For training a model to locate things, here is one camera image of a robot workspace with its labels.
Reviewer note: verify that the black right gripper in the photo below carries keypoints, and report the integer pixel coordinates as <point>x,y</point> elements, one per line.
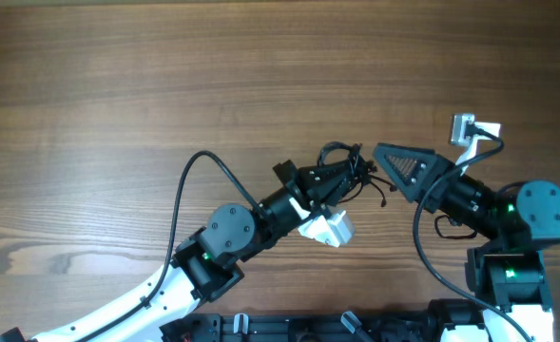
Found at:
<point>428,165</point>

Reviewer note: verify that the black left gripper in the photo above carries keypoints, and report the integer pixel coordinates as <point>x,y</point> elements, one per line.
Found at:
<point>313,187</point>

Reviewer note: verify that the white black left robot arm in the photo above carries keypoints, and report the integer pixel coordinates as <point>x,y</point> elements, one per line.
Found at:
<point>206,265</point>

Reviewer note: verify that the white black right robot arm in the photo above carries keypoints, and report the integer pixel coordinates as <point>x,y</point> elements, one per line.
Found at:
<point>506,276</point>

